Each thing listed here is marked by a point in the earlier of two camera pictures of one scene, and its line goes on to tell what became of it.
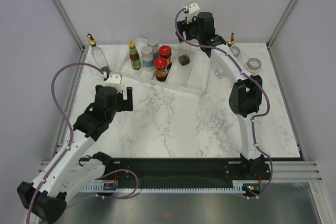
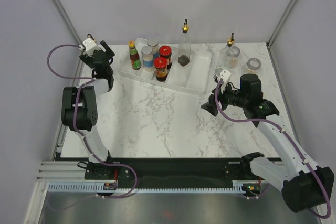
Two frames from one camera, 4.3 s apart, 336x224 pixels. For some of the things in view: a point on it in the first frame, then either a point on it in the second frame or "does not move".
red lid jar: x=165 y=51 does not move
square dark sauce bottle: x=184 y=53 does not move
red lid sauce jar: x=160 y=64 does not move
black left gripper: x=125 y=105 -> x=87 y=60
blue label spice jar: x=148 y=58 does not move
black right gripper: x=180 y=26 -> x=211 y=105
